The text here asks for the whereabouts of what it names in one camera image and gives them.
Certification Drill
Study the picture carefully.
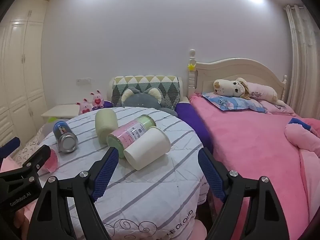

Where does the cream bed headboard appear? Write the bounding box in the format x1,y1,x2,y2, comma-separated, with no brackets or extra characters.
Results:
188,49,288,103

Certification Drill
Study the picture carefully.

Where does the pink folded blanket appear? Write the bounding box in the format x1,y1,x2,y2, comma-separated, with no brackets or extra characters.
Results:
284,117,320,240

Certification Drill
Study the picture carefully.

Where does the heart print cloth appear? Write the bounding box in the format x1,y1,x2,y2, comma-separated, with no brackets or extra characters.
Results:
12,124,47,166

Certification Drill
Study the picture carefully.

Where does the blue can with metal base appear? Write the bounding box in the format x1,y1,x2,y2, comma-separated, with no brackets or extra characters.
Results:
53,120,78,154

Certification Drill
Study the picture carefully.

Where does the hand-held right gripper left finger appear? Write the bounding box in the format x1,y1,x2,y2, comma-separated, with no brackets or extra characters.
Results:
27,147,119,240

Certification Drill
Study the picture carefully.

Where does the pink and green can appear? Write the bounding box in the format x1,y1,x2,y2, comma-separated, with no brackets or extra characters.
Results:
106,114,157,159

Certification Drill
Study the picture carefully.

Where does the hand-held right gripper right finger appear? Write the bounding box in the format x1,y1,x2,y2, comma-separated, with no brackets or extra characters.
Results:
198,147,292,240

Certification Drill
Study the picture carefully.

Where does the grey plush animal cushion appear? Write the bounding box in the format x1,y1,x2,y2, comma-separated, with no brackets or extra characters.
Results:
121,87,178,117

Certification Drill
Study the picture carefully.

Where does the long dog plush toy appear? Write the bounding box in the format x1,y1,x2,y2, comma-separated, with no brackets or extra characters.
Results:
213,77,288,107

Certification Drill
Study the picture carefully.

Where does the purple bed sheet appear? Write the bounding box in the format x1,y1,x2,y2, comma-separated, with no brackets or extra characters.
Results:
174,102,214,153

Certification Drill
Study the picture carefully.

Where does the pink fleece blanket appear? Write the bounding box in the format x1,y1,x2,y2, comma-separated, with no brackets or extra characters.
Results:
189,92,320,240

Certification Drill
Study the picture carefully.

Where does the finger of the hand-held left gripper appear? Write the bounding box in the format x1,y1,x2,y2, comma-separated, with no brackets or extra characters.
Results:
0,137,21,159
0,144,52,180

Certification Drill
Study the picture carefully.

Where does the pink bunny toy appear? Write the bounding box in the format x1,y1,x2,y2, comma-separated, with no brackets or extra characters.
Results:
76,98,92,116
90,91,105,109

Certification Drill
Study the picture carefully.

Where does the cream curtain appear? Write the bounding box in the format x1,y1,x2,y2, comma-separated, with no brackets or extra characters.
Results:
284,4,320,120

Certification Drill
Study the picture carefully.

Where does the pink translucent cup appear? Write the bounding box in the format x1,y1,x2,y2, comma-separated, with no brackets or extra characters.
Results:
41,148,59,172

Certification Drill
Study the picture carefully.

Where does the white paper cup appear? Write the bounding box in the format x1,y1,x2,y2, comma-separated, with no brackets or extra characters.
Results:
123,126,172,171

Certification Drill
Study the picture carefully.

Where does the cream wardrobe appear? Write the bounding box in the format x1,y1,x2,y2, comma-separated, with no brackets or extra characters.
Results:
0,0,49,153

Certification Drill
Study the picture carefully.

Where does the pale green cup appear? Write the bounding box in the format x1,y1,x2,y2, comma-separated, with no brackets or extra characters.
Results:
95,109,119,145

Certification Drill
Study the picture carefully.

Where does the pink pillow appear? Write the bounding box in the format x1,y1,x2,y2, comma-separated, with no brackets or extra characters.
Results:
257,100,294,116

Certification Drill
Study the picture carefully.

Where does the blue cartoon pillow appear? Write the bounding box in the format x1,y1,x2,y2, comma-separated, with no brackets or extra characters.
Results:
202,91,268,114

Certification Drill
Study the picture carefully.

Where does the white nightstand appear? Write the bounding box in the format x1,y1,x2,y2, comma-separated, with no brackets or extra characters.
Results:
41,104,84,123

